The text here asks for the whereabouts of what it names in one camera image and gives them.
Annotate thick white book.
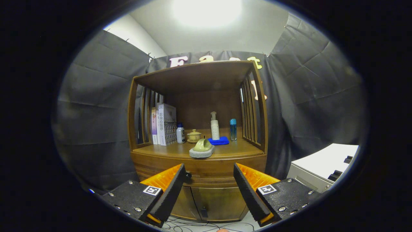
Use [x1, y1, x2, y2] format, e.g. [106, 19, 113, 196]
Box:
[157, 103, 177, 146]

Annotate brown wooden drawer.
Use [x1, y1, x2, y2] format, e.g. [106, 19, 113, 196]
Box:
[130, 151, 267, 187]

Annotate white pump bottle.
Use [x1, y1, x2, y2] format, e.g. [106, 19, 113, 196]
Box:
[210, 111, 220, 140]

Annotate blue folded cloth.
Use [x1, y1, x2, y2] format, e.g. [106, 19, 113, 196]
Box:
[208, 136, 230, 146]

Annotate wooden cabinet door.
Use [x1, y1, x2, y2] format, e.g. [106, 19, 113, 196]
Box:
[171, 186, 206, 220]
[192, 185, 250, 222]

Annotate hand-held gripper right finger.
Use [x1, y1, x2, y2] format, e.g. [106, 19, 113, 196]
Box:
[233, 163, 322, 227]

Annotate yellow lidded ceramic teacup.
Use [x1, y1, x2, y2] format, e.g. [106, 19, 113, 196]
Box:
[187, 129, 202, 143]

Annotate black floor cables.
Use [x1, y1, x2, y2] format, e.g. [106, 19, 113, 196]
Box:
[164, 217, 255, 232]

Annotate black backdrop cloth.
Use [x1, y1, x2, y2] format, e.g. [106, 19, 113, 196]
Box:
[53, 13, 367, 194]

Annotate brown wooden countertop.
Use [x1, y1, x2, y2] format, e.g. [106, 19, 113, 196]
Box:
[132, 127, 264, 160]

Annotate white bottle blue cap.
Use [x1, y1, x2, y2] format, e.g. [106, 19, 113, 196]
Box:
[176, 122, 186, 144]

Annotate green scrub brush grey sponge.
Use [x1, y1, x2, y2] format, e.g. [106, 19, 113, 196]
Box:
[189, 138, 215, 159]

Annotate brown wooden cabinet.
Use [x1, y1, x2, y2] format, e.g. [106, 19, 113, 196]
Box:
[128, 60, 268, 222]

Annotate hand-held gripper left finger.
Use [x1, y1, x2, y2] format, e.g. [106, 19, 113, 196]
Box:
[100, 163, 187, 228]

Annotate thin pink book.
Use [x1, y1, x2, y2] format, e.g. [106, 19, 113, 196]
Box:
[151, 107, 159, 145]

